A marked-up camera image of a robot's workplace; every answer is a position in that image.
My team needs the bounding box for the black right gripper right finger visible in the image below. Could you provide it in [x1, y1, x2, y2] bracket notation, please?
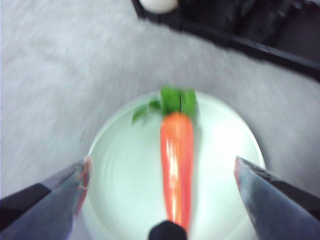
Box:
[233, 156, 320, 240]

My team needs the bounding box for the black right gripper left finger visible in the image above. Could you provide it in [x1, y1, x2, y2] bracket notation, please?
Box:
[0, 154, 93, 240]

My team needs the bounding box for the green plate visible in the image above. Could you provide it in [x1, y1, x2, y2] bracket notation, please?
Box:
[83, 90, 266, 240]

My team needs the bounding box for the orange carrot with green leaves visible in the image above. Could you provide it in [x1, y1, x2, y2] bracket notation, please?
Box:
[131, 86, 198, 231]

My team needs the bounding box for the black plate rack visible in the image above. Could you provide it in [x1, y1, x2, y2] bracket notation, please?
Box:
[131, 0, 320, 82]

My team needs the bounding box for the white plate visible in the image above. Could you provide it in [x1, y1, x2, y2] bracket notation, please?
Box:
[138, 0, 180, 14]

